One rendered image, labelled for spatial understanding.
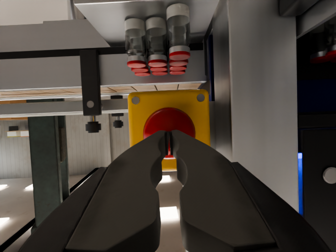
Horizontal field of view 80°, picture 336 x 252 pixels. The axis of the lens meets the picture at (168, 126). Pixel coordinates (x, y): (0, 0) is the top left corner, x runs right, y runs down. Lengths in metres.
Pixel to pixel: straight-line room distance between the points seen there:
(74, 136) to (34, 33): 10.86
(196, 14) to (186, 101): 0.10
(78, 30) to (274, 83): 0.26
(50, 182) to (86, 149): 8.18
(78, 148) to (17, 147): 2.95
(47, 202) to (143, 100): 2.88
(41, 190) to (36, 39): 2.70
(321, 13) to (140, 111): 0.16
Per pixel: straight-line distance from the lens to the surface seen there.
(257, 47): 0.21
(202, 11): 0.23
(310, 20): 0.22
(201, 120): 0.18
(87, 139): 10.98
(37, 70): 0.35
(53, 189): 2.97
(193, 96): 0.18
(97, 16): 0.24
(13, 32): 0.38
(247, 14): 0.21
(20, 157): 12.51
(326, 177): 0.23
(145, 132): 0.15
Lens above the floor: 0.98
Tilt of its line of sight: 2 degrees up
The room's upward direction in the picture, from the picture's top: 178 degrees clockwise
